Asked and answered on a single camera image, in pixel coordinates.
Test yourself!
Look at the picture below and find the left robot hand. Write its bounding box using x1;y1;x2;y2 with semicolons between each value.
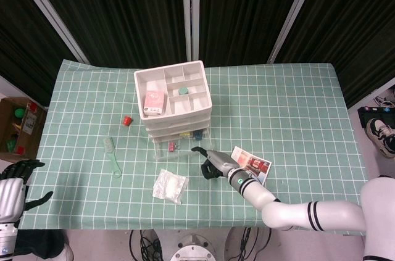
0;159;54;225

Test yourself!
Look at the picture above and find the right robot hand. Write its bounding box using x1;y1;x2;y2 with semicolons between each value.
191;146;244;181

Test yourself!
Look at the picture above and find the transparent drawer with low handle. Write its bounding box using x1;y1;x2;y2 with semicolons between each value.
151;128;217;162

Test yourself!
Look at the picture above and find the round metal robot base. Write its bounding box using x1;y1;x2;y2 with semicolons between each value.
170;233;217;261

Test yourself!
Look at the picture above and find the white drawer organizer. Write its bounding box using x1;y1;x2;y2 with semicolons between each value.
133;60;214;151

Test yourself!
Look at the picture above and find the red photo postcard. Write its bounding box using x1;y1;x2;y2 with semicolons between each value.
230;146;272;186

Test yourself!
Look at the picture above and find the white plastic wrapped packet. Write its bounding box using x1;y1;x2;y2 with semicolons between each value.
152;168;189;205

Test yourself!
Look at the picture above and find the brown cardboard box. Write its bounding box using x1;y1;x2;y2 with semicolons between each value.
0;96;48;163

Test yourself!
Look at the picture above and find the green checked tablecloth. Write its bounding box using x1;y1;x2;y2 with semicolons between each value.
17;59;370;231

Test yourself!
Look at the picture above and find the pink card box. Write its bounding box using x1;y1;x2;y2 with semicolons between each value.
143;89;167;117

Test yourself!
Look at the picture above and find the black equipment case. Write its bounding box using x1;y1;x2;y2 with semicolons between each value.
357;105;395;132

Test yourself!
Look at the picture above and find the black curtain panel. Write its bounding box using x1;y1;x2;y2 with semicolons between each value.
26;0;189;69
0;0;75;107
276;0;395;109
199;0;305;67

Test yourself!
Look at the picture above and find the black and white sneaker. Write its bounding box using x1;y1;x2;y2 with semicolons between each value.
366;118;395;159

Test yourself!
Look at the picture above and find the black floor cable bundle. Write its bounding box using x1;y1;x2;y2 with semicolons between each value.
236;226;272;261
128;229;163;261

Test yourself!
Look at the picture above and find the white frame pole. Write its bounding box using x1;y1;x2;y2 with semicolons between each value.
267;0;323;64
181;0;201;61
9;0;90;64

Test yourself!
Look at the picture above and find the white cable bundle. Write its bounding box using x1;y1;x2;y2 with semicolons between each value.
374;86;395;107

